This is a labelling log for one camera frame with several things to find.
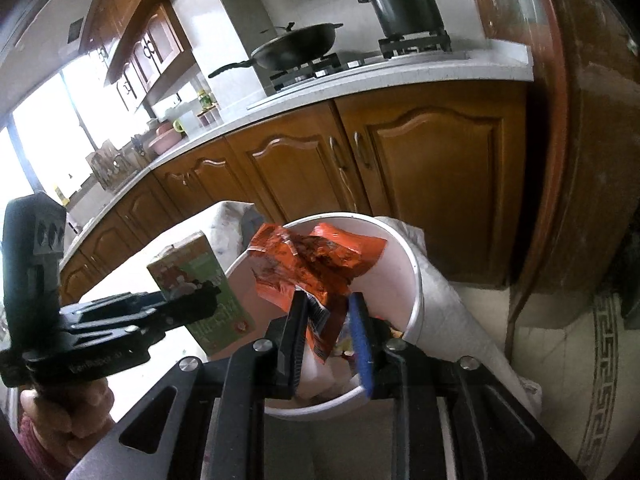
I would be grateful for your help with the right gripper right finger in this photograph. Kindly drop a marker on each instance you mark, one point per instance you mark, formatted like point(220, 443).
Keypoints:
point(451, 420)

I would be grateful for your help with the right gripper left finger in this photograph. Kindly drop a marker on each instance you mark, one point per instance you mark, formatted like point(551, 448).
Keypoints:
point(206, 420)

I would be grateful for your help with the green drink carton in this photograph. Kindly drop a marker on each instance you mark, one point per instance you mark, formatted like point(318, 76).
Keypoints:
point(190, 267)

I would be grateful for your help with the orange snack wrapper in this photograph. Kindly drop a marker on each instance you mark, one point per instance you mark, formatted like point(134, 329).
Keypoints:
point(322, 263)

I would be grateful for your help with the white foam block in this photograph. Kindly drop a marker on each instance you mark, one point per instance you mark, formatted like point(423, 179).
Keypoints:
point(315, 375)

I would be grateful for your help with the pink white trash bin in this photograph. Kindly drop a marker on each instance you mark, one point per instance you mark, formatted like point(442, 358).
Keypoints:
point(392, 290)

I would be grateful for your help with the person's left hand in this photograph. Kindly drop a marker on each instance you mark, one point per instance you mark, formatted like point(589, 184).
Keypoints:
point(59, 429)

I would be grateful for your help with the yellow dish soap bottle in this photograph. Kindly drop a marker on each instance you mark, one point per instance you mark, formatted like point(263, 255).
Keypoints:
point(64, 200)

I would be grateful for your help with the dish rack with utensils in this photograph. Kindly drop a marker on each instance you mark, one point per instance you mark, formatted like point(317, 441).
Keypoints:
point(112, 166)

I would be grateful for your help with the floral white tablecloth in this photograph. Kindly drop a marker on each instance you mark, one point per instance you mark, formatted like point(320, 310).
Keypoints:
point(61, 357)

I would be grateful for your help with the pink basin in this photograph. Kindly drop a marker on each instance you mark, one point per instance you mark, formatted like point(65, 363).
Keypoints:
point(167, 135)

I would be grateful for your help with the lower wooden cabinets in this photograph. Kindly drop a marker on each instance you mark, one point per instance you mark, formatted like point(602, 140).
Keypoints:
point(447, 157)

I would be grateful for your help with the wooden cabinets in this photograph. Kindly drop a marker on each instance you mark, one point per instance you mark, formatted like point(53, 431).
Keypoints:
point(447, 157)
point(143, 46)

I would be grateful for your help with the condiment bottles set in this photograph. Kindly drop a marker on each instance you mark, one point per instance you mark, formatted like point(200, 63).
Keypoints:
point(209, 113)

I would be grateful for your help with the upper wooden cabinets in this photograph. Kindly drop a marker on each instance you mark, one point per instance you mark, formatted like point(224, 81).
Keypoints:
point(143, 46)

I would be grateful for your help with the gas stove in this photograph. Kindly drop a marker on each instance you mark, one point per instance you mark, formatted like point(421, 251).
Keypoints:
point(396, 51)

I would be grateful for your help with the black wok with lid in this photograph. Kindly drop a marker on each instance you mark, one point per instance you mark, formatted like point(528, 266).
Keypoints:
point(293, 49)

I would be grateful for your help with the black stock pot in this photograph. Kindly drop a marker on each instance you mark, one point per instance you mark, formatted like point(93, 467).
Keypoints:
point(400, 18)

